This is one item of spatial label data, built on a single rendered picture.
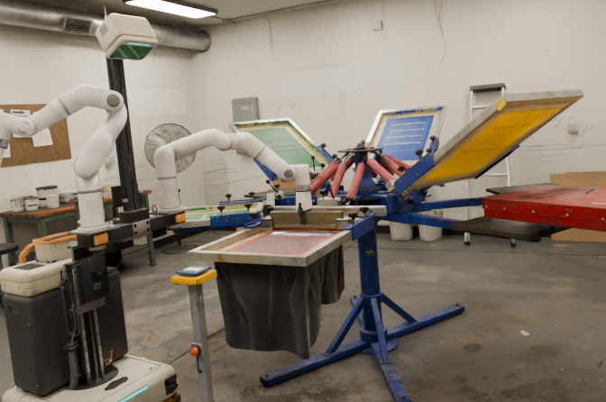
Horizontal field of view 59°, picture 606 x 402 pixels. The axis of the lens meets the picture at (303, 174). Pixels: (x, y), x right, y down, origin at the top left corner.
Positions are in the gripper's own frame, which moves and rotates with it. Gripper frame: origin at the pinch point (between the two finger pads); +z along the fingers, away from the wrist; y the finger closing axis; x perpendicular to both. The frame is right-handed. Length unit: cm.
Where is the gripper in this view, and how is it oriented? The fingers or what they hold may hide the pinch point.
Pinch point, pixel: (306, 220)
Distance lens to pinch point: 277.0
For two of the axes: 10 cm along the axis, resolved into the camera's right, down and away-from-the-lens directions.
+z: 0.8, 9.9, 1.0
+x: 8.9, -0.3, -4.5
